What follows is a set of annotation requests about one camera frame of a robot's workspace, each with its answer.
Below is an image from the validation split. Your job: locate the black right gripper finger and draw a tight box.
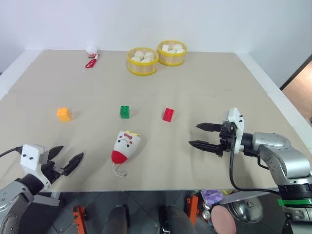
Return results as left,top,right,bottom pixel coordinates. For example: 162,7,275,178
195,122,223,133
188,140,222,156

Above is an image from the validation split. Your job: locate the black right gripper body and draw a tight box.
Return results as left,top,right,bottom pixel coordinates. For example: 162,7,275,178
218,120,238,158

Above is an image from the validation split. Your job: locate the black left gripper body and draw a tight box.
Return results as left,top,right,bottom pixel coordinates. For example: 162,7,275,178
39,151,66,186

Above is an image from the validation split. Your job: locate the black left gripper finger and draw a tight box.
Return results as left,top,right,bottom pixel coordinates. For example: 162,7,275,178
47,145,65,162
63,152,85,176

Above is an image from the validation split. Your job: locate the orange toy brick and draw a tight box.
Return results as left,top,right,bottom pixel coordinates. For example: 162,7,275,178
56,107,72,122

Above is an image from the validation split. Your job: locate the red toy brick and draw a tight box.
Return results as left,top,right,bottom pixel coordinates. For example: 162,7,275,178
162,107,175,122

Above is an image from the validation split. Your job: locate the purple plastic bag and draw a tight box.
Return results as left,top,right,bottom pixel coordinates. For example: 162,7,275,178
200,189,224,204

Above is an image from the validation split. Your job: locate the orange clamp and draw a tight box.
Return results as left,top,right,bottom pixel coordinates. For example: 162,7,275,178
187,195,199,226
72,205,87,234

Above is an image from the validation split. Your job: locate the white and red plush toy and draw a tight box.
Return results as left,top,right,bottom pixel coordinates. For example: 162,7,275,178
110,130,143,178

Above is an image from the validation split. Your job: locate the green toy brick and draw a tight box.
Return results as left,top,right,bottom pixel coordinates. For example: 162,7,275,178
119,105,131,119

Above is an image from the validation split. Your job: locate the shiny metal pot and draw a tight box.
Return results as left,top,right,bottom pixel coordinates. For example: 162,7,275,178
230,195,264,224

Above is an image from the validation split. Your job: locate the pink round disc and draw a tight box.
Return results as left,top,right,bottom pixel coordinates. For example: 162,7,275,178
210,204,237,234

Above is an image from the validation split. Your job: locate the bamboo steamer with white buns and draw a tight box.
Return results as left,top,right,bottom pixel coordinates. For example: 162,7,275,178
156,39,189,67

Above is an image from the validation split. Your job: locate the dark rounded shape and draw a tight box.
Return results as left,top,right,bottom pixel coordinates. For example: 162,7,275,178
159,205,196,234

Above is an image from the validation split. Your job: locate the bamboo steamer with speckled buns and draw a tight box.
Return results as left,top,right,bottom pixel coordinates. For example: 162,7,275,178
126,46,160,77

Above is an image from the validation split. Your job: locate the white fluffy ball toy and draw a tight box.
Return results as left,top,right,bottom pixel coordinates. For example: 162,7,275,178
85,44,101,59

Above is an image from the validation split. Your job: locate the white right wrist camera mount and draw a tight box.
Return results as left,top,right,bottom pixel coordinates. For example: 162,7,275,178
222,107,245,155

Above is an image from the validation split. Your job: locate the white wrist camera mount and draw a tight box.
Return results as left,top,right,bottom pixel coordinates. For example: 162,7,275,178
222,107,245,155
20,144,52,191

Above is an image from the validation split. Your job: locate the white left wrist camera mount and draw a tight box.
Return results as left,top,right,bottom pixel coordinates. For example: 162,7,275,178
20,144,52,191

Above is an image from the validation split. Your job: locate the grey metal bracket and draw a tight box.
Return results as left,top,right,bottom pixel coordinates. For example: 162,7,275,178
33,191,61,207

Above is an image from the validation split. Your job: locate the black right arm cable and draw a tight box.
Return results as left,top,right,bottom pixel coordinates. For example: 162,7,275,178
228,135,281,194

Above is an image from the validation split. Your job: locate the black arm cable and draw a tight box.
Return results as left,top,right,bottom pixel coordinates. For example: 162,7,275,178
228,135,281,194
0,146,24,158

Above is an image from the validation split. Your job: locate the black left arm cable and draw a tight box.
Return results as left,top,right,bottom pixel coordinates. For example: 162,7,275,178
0,146,24,158

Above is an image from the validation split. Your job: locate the dark door frame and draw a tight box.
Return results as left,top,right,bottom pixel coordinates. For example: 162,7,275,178
279,53,312,90

